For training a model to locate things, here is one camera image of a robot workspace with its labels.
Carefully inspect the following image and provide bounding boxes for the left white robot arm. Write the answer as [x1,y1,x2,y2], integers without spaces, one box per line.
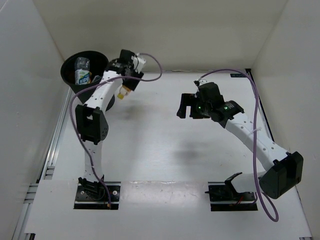
[75,49,146,182]

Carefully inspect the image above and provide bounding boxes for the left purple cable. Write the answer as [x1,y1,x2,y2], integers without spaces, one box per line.
[70,52,164,208]

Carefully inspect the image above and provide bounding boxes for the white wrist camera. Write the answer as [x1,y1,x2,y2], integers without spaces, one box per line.
[132,53,147,73]
[194,78,208,87]

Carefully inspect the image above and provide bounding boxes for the orange juice bottle gold cap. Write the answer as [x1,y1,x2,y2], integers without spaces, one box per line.
[92,75,102,83]

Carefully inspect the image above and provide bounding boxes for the black plastic waste bin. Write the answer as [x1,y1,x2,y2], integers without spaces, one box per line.
[60,50,116,112]

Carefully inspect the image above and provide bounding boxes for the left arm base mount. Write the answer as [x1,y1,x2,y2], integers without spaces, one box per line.
[73,177,121,210]

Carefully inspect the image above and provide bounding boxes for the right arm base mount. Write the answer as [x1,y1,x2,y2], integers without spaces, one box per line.
[205,172,258,212]

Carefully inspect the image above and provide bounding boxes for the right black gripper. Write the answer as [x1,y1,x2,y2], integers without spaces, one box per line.
[176,93,212,119]

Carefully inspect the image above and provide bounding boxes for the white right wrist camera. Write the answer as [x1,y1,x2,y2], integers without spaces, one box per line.
[194,78,208,87]

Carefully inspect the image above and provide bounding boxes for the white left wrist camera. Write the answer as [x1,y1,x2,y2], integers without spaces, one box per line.
[132,53,147,73]

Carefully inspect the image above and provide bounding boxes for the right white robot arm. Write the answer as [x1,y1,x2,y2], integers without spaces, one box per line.
[176,80,304,199]

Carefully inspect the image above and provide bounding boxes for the small clear bottle yellow cap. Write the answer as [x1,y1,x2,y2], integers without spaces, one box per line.
[117,85,132,100]

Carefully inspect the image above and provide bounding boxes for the clear water bottle green label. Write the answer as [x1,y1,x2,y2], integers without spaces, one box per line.
[74,57,91,85]

